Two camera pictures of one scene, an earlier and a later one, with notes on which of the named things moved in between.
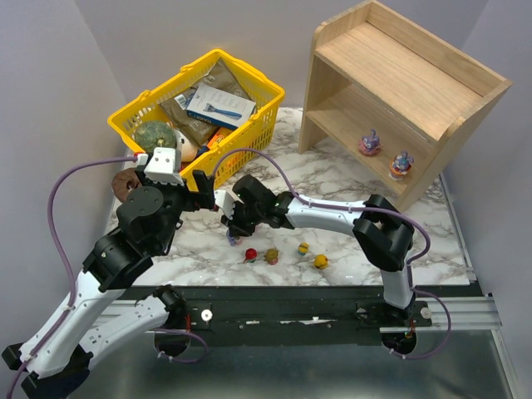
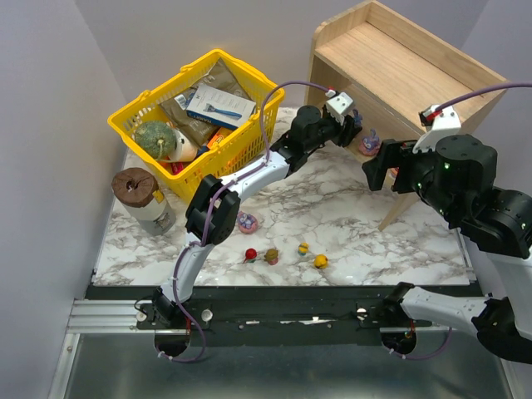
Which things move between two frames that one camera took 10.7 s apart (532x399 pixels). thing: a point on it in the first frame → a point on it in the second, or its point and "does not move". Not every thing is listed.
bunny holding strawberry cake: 233,241 → 357,120
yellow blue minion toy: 302,248 does not move
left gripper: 198,191 → 347,131
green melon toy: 151,135 does not move
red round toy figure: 250,255 does not move
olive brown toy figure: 272,256 does not move
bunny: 370,145 does not move
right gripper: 238,212 → 400,167
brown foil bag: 219,77 does not move
